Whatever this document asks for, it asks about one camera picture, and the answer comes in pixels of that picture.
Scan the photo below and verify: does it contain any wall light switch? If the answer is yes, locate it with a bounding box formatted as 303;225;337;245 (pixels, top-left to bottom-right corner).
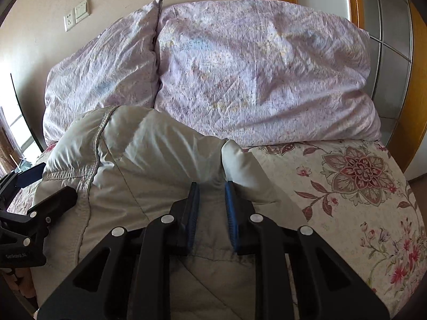
74;0;90;23

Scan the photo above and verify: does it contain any window with dark frame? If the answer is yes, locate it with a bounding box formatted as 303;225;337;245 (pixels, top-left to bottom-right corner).
1;74;43;176

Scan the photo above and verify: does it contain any beige quilted down jacket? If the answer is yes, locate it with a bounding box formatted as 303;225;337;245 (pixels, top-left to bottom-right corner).
32;106;305;319

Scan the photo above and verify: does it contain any lilac floral pillow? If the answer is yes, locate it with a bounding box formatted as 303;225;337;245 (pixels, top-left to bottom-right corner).
43;0;163;145
155;0;381;147

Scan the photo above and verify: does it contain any left lilac floral pillow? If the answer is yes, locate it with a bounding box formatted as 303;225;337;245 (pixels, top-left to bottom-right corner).
43;0;163;145

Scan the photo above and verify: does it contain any right lilac floral pillow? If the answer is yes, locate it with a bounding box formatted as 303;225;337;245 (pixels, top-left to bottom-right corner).
155;0;381;147

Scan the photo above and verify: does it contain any wall power socket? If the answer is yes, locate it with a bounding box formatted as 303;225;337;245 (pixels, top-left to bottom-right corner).
64;9;76;32

